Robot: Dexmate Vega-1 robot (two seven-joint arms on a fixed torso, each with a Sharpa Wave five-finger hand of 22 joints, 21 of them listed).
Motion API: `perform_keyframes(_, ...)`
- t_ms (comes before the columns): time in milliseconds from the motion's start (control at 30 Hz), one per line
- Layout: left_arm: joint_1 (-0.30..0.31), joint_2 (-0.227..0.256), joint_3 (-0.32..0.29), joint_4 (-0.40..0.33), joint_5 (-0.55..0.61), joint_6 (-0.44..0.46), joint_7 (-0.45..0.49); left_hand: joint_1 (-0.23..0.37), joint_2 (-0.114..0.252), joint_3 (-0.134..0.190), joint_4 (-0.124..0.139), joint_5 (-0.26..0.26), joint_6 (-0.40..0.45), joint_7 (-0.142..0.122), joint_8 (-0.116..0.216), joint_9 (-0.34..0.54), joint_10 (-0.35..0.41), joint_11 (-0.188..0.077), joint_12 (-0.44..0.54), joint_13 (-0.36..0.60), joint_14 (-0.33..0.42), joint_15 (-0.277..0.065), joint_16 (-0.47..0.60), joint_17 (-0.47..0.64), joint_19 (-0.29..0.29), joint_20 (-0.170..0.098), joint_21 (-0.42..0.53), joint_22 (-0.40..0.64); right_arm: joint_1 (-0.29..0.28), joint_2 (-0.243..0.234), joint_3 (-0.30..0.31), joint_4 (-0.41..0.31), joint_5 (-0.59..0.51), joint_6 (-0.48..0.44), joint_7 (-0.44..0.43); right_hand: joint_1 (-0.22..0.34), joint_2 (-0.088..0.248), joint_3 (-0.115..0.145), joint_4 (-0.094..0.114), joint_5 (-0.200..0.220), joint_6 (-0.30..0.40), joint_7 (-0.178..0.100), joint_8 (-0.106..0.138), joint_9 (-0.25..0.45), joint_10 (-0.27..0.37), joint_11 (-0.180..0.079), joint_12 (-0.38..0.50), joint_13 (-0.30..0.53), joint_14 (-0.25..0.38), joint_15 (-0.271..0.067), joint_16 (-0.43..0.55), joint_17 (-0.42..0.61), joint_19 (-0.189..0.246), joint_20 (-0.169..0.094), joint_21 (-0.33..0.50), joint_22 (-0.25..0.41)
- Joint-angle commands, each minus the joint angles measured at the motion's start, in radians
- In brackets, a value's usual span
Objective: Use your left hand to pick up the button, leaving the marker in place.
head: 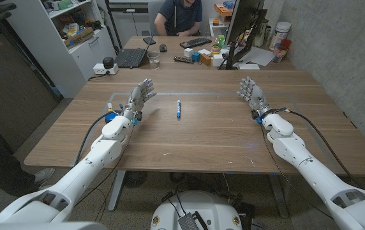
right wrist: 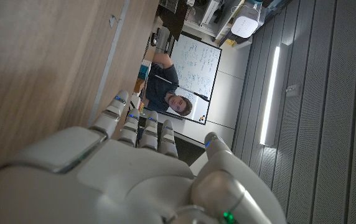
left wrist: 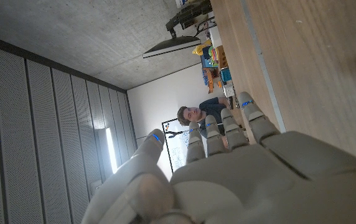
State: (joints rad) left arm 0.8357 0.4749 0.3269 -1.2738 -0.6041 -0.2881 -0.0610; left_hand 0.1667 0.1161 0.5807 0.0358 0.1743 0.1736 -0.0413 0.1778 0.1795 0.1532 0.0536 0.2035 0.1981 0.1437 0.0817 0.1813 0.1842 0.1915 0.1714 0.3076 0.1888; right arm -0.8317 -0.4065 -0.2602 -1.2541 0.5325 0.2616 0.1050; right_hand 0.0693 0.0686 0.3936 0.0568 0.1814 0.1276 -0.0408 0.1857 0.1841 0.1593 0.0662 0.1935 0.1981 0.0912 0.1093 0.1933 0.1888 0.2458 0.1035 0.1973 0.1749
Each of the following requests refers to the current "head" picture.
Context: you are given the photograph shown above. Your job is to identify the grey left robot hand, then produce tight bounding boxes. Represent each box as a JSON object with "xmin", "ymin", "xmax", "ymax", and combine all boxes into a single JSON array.
[{"xmin": 122, "ymin": 78, "xmax": 157, "ymax": 121}]

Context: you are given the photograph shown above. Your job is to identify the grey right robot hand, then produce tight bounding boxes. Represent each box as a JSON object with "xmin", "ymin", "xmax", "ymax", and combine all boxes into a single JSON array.
[{"xmin": 236, "ymin": 76, "xmax": 271, "ymax": 118}]

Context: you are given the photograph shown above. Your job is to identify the blue push button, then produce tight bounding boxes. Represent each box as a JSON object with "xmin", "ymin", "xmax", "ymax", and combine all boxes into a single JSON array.
[{"xmin": 105, "ymin": 112, "xmax": 119, "ymax": 125}]

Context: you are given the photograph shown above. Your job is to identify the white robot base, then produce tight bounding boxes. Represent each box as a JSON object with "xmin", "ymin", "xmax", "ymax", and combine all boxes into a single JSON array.
[{"xmin": 150, "ymin": 190, "xmax": 243, "ymax": 230}]

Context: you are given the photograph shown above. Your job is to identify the flat white box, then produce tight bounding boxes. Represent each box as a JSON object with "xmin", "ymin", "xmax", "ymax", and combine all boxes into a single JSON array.
[{"xmin": 238, "ymin": 63, "xmax": 260, "ymax": 71}]

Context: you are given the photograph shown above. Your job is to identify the white paper sheet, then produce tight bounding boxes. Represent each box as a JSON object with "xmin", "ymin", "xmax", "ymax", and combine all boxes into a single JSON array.
[{"xmin": 237, "ymin": 46, "xmax": 274, "ymax": 67}]

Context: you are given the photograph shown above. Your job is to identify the black computer monitor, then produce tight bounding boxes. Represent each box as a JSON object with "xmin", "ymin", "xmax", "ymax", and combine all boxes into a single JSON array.
[
  {"xmin": 224, "ymin": 0, "xmax": 265, "ymax": 45},
  {"xmin": 218, "ymin": 9, "xmax": 268, "ymax": 70}
]

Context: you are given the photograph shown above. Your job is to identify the black laptop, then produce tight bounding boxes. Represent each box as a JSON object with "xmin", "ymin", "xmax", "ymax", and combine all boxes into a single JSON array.
[{"xmin": 114, "ymin": 31, "xmax": 155, "ymax": 69}]

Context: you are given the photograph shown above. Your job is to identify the clear drinking glass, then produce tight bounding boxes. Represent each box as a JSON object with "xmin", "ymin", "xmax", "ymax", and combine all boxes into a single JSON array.
[{"xmin": 146, "ymin": 50, "xmax": 161, "ymax": 70}]

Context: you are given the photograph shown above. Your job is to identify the white power strip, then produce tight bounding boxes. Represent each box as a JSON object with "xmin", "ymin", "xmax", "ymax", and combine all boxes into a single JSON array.
[{"xmin": 93, "ymin": 63, "xmax": 119, "ymax": 75}]

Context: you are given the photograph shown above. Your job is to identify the red snack cup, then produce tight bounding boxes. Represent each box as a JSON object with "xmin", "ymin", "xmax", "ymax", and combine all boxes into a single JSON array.
[{"xmin": 272, "ymin": 38, "xmax": 292, "ymax": 63}]

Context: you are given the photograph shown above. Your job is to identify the white square box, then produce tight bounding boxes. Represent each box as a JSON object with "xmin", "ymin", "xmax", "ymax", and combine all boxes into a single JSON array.
[{"xmin": 212, "ymin": 54, "xmax": 225, "ymax": 68}]

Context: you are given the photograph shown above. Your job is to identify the small wooden box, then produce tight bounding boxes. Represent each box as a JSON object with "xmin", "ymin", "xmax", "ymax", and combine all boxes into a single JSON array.
[{"xmin": 200, "ymin": 53, "xmax": 212, "ymax": 67}]

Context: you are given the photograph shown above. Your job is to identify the dark bottle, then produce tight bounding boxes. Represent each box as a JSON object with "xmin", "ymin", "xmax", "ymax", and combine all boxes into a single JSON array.
[{"xmin": 254, "ymin": 19, "xmax": 269, "ymax": 48}]

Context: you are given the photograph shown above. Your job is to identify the black remote control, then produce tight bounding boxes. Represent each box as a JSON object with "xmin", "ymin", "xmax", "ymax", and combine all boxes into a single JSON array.
[{"xmin": 173, "ymin": 56, "xmax": 195, "ymax": 64}]

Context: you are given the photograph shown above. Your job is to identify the white cylindrical canister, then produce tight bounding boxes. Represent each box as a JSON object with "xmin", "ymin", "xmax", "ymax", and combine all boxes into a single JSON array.
[{"xmin": 269, "ymin": 21, "xmax": 292, "ymax": 51}]

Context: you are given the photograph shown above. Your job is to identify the black keyboard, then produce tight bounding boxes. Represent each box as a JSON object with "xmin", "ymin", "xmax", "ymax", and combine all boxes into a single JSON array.
[{"xmin": 179, "ymin": 37, "xmax": 212, "ymax": 49}]

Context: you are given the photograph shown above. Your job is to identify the cardboard box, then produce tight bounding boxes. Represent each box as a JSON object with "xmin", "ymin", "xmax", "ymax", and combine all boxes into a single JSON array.
[{"xmin": 63, "ymin": 26, "xmax": 95, "ymax": 49}]

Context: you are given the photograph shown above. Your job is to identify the orange box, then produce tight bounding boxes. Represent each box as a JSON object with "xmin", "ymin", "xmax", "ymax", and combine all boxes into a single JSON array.
[{"xmin": 214, "ymin": 3, "xmax": 234, "ymax": 17}]

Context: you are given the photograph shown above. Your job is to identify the grey office chair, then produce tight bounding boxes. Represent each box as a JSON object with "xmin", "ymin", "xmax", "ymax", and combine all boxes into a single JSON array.
[{"xmin": 141, "ymin": 0, "xmax": 167, "ymax": 36}]

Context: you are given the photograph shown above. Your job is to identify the grey table leg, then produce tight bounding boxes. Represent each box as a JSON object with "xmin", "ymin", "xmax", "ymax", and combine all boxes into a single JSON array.
[
  {"xmin": 107, "ymin": 170, "xmax": 126, "ymax": 212},
  {"xmin": 268, "ymin": 174, "xmax": 289, "ymax": 219}
]

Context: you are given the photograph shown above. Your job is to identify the seated person in dark shirt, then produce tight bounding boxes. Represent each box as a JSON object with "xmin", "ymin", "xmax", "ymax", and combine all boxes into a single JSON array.
[{"xmin": 154, "ymin": 0, "xmax": 204, "ymax": 37}]

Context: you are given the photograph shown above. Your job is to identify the white shelf cabinet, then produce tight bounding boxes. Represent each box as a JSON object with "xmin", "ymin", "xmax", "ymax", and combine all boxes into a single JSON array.
[{"xmin": 5, "ymin": 0, "xmax": 117, "ymax": 99}]

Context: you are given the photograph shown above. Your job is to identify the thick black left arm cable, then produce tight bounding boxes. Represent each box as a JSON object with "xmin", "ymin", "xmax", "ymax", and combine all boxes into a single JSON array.
[{"xmin": 73, "ymin": 110, "xmax": 117, "ymax": 167}]

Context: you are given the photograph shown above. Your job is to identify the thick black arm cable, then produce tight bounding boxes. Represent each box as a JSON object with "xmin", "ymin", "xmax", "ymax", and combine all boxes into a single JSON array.
[
  {"xmin": 73, "ymin": 110, "xmax": 117, "ymax": 167},
  {"xmin": 278, "ymin": 107, "xmax": 362, "ymax": 189}
]

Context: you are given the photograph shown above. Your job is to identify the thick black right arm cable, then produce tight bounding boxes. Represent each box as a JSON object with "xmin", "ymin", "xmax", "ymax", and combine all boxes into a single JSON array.
[{"xmin": 278, "ymin": 107, "xmax": 362, "ymax": 189}]

